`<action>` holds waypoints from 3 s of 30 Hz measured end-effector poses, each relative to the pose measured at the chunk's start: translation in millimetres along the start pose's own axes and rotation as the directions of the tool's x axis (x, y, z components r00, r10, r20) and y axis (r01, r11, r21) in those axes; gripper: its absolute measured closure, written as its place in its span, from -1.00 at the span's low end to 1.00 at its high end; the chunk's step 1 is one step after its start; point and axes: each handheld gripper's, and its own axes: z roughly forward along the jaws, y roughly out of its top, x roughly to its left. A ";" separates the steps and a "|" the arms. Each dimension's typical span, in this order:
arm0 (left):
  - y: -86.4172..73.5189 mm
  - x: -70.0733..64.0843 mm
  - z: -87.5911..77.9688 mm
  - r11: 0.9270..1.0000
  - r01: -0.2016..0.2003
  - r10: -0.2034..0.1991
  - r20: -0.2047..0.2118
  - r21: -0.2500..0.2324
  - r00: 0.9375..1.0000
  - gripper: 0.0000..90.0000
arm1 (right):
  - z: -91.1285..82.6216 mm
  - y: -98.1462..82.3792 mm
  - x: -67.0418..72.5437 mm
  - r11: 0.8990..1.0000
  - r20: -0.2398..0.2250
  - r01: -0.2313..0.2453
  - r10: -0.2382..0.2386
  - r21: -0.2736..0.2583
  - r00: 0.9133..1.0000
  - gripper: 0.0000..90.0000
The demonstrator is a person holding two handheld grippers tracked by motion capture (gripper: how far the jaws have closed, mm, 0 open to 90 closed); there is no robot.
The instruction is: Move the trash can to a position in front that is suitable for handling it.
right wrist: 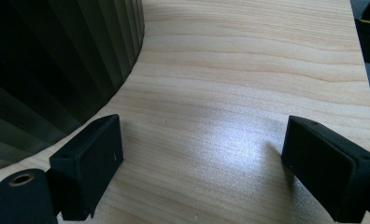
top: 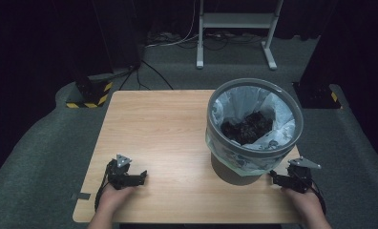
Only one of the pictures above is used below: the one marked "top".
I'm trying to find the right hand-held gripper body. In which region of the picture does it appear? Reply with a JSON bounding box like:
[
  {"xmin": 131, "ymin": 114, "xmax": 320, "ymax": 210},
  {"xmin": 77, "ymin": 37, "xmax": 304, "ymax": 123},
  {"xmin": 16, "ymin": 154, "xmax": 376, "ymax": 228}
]
[{"xmin": 286, "ymin": 156, "xmax": 322, "ymax": 195}]

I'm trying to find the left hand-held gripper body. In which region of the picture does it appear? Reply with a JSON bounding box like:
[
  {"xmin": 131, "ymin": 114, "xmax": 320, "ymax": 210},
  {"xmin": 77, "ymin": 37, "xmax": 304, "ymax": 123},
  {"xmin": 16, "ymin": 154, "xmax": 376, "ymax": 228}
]
[{"xmin": 105, "ymin": 154, "xmax": 133, "ymax": 191}]

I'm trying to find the grey ribbed trash bin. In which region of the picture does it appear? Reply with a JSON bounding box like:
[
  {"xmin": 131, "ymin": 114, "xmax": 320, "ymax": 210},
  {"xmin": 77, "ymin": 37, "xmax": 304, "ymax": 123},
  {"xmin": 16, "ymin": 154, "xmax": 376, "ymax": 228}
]
[{"xmin": 205, "ymin": 77, "xmax": 305, "ymax": 187}]

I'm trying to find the person's left hand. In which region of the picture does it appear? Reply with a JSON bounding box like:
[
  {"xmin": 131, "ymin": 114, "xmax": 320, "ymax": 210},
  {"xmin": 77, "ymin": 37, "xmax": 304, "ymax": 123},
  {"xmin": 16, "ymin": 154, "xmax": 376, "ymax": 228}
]
[{"xmin": 97, "ymin": 184, "xmax": 137, "ymax": 218}]

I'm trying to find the person's right hand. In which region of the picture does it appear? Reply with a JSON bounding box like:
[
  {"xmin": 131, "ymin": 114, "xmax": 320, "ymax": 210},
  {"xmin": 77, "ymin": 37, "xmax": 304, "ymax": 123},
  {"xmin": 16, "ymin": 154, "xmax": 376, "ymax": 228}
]
[{"xmin": 280, "ymin": 185, "xmax": 324, "ymax": 221}]

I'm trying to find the grey tape strip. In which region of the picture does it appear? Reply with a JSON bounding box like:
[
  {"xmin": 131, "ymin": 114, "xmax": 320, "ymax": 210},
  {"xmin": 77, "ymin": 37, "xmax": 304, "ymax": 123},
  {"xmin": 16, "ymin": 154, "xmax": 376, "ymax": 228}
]
[{"xmin": 71, "ymin": 192, "xmax": 92, "ymax": 201}]

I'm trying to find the dark crumpled waste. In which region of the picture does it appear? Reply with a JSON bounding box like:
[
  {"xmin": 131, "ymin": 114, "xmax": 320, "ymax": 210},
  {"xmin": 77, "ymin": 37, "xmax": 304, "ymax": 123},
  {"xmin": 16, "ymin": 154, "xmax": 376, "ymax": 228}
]
[{"xmin": 220, "ymin": 110, "xmax": 274, "ymax": 146}]

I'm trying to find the black yellow striped stand base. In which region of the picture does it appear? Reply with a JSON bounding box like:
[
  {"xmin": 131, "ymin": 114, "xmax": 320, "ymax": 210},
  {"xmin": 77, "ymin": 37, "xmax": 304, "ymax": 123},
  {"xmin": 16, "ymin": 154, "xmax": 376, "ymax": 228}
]
[
  {"xmin": 292, "ymin": 81, "xmax": 343, "ymax": 110},
  {"xmin": 65, "ymin": 75, "xmax": 115, "ymax": 110}
]

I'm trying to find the white metal stand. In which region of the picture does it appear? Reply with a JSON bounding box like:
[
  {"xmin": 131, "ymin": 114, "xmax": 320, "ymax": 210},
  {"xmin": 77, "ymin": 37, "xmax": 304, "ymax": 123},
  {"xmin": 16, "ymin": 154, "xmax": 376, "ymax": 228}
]
[{"xmin": 195, "ymin": 0, "xmax": 285, "ymax": 72}]

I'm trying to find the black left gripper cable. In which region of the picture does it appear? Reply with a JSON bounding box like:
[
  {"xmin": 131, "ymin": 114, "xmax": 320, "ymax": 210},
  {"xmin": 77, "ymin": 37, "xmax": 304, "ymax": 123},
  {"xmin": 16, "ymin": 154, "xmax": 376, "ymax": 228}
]
[{"xmin": 94, "ymin": 161, "xmax": 115, "ymax": 213}]

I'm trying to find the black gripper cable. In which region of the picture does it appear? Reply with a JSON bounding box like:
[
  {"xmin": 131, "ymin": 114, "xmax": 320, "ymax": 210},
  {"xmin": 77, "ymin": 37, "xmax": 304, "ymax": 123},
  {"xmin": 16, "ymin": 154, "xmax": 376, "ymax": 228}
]
[
  {"xmin": 94, "ymin": 161, "xmax": 115, "ymax": 213},
  {"xmin": 306, "ymin": 179, "xmax": 327, "ymax": 217}
]

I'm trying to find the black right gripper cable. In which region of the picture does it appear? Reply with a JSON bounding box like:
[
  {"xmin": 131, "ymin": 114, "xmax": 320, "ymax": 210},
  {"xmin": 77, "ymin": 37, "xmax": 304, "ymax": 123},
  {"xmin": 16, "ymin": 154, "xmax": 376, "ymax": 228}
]
[{"xmin": 306, "ymin": 179, "xmax": 327, "ymax": 217}]

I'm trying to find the black floor cable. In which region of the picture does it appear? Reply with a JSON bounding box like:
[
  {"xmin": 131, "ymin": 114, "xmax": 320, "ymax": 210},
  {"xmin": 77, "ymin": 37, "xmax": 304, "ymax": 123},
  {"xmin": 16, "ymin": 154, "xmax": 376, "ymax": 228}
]
[{"xmin": 117, "ymin": 59, "xmax": 176, "ymax": 92}]

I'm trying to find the white floor cable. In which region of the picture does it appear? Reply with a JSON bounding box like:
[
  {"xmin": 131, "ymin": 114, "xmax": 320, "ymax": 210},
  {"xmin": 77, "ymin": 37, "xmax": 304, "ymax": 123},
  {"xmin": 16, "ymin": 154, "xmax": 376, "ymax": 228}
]
[{"xmin": 144, "ymin": 0, "xmax": 200, "ymax": 50}]

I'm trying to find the bundle of floor cables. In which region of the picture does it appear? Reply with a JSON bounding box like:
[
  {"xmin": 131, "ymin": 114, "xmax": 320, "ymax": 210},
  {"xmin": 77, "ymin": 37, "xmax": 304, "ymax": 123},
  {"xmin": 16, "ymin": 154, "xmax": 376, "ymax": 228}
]
[{"xmin": 146, "ymin": 31, "xmax": 265, "ymax": 52}]

